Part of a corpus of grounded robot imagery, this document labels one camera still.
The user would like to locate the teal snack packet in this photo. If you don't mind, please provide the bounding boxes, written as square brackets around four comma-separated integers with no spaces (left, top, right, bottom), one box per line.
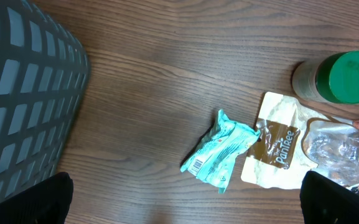
[180,110,261,194]

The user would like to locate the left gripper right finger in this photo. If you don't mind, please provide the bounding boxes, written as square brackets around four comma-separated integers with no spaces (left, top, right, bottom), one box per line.
[300,171,359,224]

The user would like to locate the beige brown snack pouch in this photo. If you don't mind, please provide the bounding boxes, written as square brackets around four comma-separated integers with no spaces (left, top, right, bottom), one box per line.
[241,92,359,194]

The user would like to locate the grey plastic mesh basket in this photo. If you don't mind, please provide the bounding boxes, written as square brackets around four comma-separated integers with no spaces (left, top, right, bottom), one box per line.
[0,0,90,203]

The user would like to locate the green capped bottle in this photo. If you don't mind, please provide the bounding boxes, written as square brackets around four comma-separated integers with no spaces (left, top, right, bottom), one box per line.
[292,51,359,105]

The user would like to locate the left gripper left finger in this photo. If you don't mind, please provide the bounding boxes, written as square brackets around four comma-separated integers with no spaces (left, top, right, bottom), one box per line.
[0,172,73,224]

